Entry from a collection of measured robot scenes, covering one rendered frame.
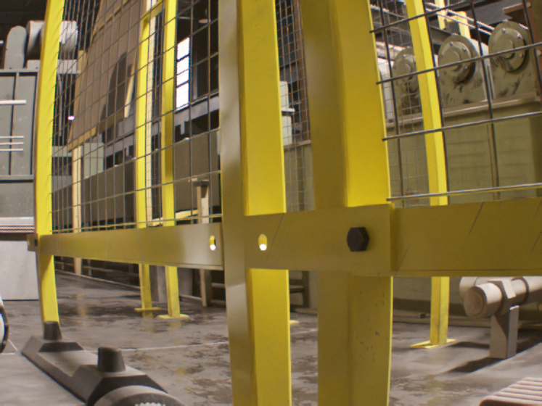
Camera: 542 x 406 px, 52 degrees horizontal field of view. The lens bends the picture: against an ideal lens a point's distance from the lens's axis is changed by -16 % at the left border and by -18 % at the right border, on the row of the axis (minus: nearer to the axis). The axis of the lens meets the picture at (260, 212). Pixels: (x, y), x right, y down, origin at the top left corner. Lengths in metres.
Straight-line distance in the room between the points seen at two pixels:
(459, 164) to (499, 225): 2.28
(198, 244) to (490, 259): 0.42
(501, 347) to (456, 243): 1.47
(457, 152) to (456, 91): 0.29
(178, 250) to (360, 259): 0.34
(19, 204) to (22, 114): 0.76
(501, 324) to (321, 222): 1.39
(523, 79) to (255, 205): 2.00
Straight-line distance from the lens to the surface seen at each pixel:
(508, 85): 2.60
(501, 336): 1.89
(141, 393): 0.92
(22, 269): 4.36
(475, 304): 1.76
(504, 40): 2.58
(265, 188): 0.67
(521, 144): 2.46
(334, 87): 0.54
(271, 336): 0.67
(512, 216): 0.40
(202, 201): 3.94
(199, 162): 4.64
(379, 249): 0.48
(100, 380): 0.96
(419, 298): 2.88
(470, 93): 2.73
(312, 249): 0.55
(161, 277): 4.32
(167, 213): 3.41
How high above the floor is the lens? 0.42
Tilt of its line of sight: 2 degrees up
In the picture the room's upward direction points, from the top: 2 degrees counter-clockwise
